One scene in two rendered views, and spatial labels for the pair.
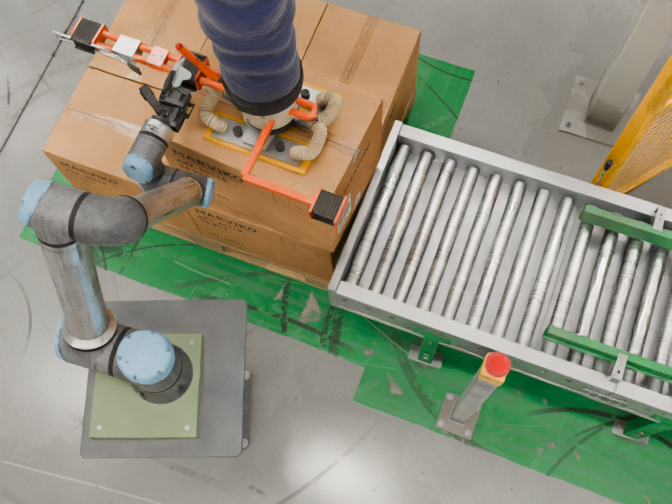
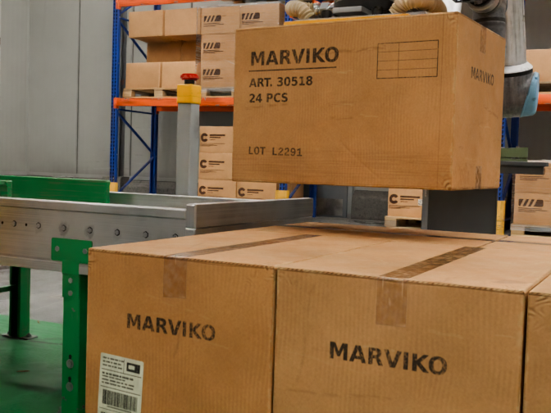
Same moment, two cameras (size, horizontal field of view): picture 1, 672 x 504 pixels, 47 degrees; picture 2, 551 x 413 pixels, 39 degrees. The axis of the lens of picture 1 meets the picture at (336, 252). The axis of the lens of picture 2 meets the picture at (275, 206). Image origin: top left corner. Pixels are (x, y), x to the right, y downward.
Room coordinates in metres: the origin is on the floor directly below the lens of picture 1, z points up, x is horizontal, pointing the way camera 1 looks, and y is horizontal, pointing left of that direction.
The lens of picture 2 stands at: (3.28, -0.14, 0.71)
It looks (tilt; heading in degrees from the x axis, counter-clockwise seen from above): 3 degrees down; 178
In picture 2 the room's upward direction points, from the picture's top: 2 degrees clockwise
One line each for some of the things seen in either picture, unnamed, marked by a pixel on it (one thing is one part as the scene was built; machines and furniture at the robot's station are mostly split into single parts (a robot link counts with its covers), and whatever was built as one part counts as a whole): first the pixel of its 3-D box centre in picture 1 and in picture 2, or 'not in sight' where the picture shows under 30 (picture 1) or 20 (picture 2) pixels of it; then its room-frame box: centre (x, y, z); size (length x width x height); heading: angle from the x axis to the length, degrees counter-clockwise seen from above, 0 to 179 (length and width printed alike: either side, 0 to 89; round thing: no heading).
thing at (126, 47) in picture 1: (128, 49); not in sight; (1.44, 0.54, 1.19); 0.07 x 0.07 x 0.04; 60
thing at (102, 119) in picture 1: (242, 114); (462, 344); (1.66, 0.31, 0.34); 1.20 x 1.00 x 0.40; 62
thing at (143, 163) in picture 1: (144, 157); (488, 2); (1.06, 0.51, 1.19); 0.12 x 0.09 x 0.10; 152
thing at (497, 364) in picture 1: (497, 365); (189, 79); (0.37, -0.40, 1.02); 0.07 x 0.07 x 0.04
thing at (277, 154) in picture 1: (259, 140); not in sight; (1.13, 0.18, 1.09); 0.34 x 0.10 x 0.05; 60
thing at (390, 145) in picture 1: (366, 205); (257, 211); (1.08, -0.13, 0.58); 0.70 x 0.03 x 0.06; 152
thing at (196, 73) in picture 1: (191, 70); not in sight; (1.33, 0.35, 1.20); 0.10 x 0.08 x 0.06; 150
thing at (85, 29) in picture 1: (89, 33); not in sight; (1.51, 0.65, 1.20); 0.08 x 0.07 x 0.05; 60
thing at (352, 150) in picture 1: (275, 145); (368, 109); (1.22, 0.15, 0.87); 0.60 x 0.40 x 0.40; 57
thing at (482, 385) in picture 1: (474, 395); (185, 219); (0.37, -0.40, 0.50); 0.07 x 0.07 x 1.00; 62
